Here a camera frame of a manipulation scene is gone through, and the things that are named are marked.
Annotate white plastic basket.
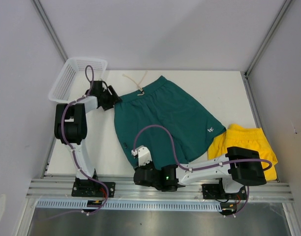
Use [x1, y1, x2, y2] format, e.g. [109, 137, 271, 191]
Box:
[48, 57, 108, 103]

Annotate green shorts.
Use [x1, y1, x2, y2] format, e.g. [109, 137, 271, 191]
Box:
[114, 76, 226, 170]

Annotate yellow shorts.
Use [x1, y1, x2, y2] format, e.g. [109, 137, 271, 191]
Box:
[208, 124, 278, 181]

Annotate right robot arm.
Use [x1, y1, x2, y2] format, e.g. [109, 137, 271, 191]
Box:
[131, 146, 267, 199]

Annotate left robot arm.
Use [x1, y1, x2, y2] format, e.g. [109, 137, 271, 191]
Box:
[54, 81, 122, 197]

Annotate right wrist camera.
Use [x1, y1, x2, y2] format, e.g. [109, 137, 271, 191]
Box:
[131, 146, 152, 167]

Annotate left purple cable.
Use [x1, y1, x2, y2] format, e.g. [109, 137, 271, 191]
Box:
[61, 65, 109, 217]

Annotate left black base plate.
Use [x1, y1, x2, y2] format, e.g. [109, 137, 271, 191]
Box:
[71, 181, 116, 198]

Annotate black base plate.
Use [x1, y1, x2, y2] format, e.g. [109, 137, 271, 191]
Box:
[202, 183, 247, 203]
[71, 181, 116, 198]

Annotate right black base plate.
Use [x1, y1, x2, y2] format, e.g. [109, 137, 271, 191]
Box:
[202, 183, 247, 203]

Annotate white slotted cable duct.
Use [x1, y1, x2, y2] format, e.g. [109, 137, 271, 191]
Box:
[36, 199, 222, 212]

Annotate aluminium rail frame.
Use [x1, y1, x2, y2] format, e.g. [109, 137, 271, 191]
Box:
[26, 175, 294, 203]

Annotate left corner aluminium post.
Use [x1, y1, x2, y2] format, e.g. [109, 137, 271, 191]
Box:
[31, 0, 68, 62]

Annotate corner aluminium post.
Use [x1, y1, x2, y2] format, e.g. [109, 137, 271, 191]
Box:
[245, 0, 295, 77]
[31, 0, 68, 62]

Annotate right corner aluminium post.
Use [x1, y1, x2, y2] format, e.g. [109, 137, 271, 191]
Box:
[245, 0, 295, 77]

